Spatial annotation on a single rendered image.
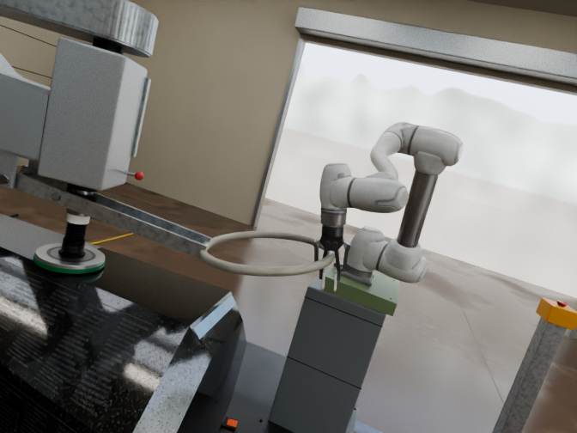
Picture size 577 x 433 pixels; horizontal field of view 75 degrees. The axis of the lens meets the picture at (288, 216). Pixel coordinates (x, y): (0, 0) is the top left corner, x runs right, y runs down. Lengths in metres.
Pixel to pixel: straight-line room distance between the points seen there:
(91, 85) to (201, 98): 5.69
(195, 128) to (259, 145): 1.26
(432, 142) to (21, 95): 1.43
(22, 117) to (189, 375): 0.92
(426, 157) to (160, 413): 1.31
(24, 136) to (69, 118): 0.15
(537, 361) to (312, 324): 1.04
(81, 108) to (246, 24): 5.73
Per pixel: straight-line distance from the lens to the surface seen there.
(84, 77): 1.32
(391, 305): 1.89
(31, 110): 1.40
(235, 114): 6.60
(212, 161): 6.72
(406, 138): 1.67
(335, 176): 1.23
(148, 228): 1.34
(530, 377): 2.18
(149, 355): 1.21
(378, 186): 1.17
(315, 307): 1.93
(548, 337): 2.12
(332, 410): 2.15
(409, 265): 1.88
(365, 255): 1.93
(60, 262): 1.45
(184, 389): 1.22
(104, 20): 1.33
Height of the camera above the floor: 1.43
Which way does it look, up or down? 10 degrees down
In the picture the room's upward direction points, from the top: 16 degrees clockwise
